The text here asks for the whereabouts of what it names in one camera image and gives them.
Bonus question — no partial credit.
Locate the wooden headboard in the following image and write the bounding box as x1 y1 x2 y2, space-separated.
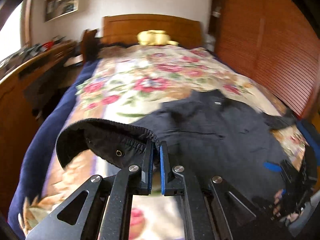
101 14 203 49

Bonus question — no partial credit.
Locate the wooden louvered wardrobe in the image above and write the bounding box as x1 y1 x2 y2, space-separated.
215 0 319 118

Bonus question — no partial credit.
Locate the navy blue bedsheet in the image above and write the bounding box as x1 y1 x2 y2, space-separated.
8 60 100 239

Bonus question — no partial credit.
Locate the floral bed blanket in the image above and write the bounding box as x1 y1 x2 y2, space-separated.
18 45 311 240

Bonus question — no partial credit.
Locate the yellow plush toy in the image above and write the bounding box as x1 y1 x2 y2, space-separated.
137 30 179 46

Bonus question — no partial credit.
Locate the long wooden desk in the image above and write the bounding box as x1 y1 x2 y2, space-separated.
1 40 76 215

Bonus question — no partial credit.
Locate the black jacket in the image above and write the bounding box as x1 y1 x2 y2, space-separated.
56 90 296 200

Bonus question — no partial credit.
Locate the window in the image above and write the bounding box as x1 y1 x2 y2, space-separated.
0 3 23 61

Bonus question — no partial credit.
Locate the person's right hand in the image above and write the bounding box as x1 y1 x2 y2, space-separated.
273 189 299 223

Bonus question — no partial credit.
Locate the wooden chair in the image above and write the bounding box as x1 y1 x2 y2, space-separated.
80 29 100 64

